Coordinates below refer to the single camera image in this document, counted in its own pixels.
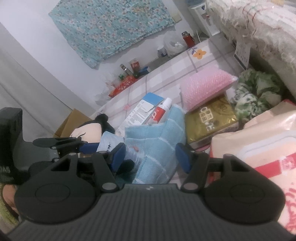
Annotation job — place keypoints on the blue white toothpaste box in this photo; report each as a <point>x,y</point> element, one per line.
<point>140,113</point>

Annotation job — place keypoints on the white plastic bag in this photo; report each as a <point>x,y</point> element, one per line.
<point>174,43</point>

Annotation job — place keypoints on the red white toothpaste tube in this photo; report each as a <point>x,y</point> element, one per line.
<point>159,114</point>

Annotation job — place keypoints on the green white cloth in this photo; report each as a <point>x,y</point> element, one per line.
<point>255,93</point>

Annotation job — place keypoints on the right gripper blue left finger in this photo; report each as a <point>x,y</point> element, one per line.
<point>106,165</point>

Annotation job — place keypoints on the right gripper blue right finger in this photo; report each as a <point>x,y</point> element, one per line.
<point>195,165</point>

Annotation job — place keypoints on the green can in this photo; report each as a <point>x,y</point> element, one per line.
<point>121,77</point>

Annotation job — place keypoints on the light blue towel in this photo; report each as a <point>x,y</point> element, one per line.
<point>156,145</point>

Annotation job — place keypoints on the plush doll with red dress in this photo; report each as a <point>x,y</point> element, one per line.
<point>92,131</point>

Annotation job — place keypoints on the pink wet wipes pack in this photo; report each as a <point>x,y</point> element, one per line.
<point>267,144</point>

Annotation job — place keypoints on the white water dispenser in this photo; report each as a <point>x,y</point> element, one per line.
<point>203,19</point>

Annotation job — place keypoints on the pink bubble mailer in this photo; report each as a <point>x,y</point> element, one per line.
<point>203,86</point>

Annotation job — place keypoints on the gold tissue pack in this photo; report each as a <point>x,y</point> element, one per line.
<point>216,116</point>

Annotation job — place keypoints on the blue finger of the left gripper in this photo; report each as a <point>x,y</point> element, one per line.
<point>57,142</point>
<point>87,148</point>

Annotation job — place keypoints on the red snack bag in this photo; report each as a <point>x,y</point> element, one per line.
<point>126,83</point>

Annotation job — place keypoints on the white crochet blanket roll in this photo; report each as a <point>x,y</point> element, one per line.
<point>269,26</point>

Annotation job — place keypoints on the red white carton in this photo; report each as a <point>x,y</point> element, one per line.
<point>135,65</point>

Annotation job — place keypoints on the teal floral wall cloth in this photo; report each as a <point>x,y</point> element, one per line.
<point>97,30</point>

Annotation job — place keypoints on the brown cardboard box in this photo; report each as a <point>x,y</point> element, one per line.
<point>73,121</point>

